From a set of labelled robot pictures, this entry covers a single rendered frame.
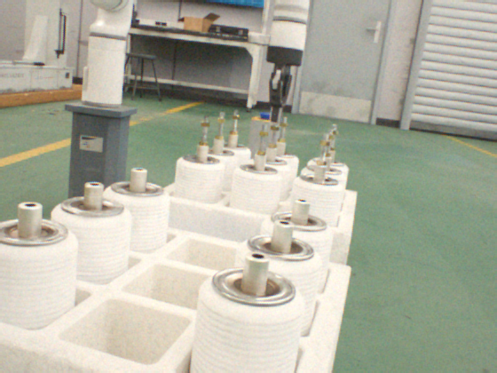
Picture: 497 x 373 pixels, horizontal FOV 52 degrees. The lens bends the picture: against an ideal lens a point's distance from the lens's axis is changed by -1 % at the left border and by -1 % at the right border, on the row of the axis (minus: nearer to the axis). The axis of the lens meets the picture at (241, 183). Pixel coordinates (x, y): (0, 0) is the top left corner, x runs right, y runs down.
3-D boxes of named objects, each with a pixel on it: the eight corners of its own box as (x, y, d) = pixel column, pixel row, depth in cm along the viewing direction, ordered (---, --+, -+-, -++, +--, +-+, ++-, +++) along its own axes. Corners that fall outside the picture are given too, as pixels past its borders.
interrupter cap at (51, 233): (-30, 239, 49) (-30, 232, 49) (22, 219, 56) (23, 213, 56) (36, 256, 47) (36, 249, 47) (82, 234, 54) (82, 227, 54)
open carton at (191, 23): (187, 32, 595) (189, 12, 590) (218, 36, 582) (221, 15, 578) (175, 30, 567) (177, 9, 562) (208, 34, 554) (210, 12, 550)
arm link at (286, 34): (256, 45, 113) (260, 16, 111) (306, 51, 110) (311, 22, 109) (245, 42, 104) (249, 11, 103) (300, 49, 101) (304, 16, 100)
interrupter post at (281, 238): (266, 251, 56) (271, 223, 56) (272, 245, 59) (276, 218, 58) (288, 257, 56) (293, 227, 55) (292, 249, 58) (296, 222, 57)
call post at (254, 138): (235, 230, 144) (250, 119, 137) (241, 224, 151) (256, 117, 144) (260, 234, 142) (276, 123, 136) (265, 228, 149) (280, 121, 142)
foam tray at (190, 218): (138, 282, 103) (146, 195, 99) (201, 230, 140) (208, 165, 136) (334, 327, 95) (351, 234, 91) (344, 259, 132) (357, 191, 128)
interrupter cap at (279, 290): (198, 297, 43) (199, 289, 43) (225, 267, 51) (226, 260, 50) (286, 318, 42) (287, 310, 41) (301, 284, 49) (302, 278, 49)
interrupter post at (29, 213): (11, 237, 51) (11, 205, 50) (27, 231, 53) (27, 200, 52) (31, 242, 50) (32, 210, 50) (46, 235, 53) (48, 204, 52)
